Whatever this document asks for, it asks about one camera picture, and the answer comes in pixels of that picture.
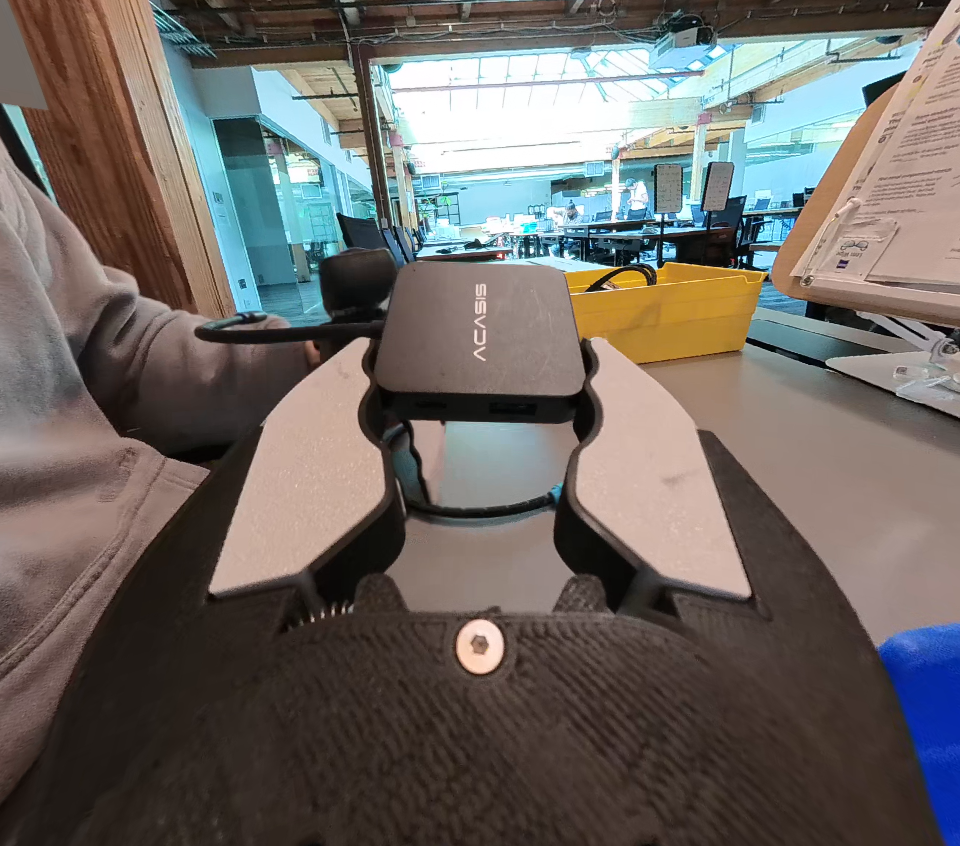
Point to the grey desk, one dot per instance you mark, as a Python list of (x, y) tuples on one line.
[(787, 449)]

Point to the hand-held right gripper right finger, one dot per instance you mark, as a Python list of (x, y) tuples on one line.
[(652, 486)]

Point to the black monitor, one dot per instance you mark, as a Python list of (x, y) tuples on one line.
[(881, 90)]

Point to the white stand base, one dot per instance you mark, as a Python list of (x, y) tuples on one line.
[(892, 366)]

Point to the blue mat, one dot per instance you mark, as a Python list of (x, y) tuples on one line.
[(926, 726)]

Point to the glass door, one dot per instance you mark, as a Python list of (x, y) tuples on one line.
[(255, 209)]

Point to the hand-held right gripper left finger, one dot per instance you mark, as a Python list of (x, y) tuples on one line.
[(300, 471)]

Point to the white panel on stand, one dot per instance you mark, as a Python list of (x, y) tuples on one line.
[(718, 185), (667, 188)]

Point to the small clear plastic bag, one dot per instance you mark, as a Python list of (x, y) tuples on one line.
[(855, 254)]

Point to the wooden post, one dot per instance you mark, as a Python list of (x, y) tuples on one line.
[(105, 111)]

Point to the white printed paper sheet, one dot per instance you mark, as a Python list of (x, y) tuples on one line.
[(919, 171)]

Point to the person's left forearm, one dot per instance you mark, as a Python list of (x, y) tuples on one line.
[(210, 374)]

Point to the wooden document stand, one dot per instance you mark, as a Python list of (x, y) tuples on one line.
[(810, 239)]

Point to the person in grey hoodie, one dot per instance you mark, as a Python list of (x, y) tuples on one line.
[(67, 486)]

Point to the background wooden table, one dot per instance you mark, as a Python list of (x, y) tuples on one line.
[(630, 237)]

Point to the black rectangular hub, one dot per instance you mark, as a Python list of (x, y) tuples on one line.
[(480, 336)]

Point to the ceiling projector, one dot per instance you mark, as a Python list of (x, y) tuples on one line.
[(679, 48)]

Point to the yellow plastic bin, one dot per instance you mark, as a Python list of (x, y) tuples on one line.
[(660, 317)]

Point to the black office chair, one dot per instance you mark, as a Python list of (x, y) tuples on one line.
[(358, 231), (724, 228)]

